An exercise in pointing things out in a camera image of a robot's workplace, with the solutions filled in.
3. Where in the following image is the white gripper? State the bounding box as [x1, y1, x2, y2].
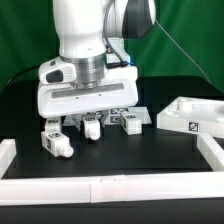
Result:
[37, 57, 138, 131]

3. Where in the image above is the white square table top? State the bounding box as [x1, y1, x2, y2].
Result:
[157, 97, 224, 139]

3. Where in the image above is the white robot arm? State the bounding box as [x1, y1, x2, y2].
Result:
[37, 0, 156, 118]

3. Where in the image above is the black cable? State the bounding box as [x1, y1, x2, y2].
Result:
[2, 64, 41, 93]

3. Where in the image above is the white left fence rail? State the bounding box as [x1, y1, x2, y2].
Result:
[0, 139, 17, 179]

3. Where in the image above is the white fence rail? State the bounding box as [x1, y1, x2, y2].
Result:
[197, 133, 224, 172]
[0, 139, 17, 179]
[0, 172, 224, 206]

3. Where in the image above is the white front fence rail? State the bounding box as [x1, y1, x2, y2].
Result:
[0, 172, 224, 206]

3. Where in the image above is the white cable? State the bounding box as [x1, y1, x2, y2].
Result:
[154, 19, 224, 94]

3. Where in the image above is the white right fence rail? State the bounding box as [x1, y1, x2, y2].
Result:
[197, 133, 224, 172]

